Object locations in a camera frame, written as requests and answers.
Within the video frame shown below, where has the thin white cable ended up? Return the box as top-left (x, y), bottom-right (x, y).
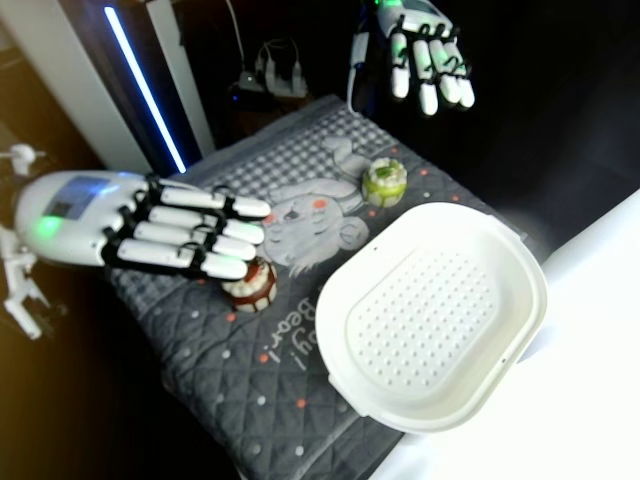
top-left (347, 64), bottom-right (362, 115)
top-left (223, 0), bottom-right (247, 76)

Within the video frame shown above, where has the white plastic tray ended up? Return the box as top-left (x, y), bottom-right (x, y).
top-left (314, 201), bottom-right (549, 435)

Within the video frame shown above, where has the white column with blue light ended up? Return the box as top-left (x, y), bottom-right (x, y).
top-left (0, 0), bottom-right (216, 175)

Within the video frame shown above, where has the white power adapter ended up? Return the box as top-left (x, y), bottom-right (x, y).
top-left (237, 71), bottom-right (265, 93)

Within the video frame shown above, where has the green toy cake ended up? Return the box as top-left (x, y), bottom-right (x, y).
top-left (361, 157), bottom-right (409, 207)

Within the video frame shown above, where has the grey quilt with bear print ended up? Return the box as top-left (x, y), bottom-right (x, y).
top-left (107, 94), bottom-right (541, 480)

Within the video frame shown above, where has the brown toy cake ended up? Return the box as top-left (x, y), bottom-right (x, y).
top-left (221, 257), bottom-right (279, 314)

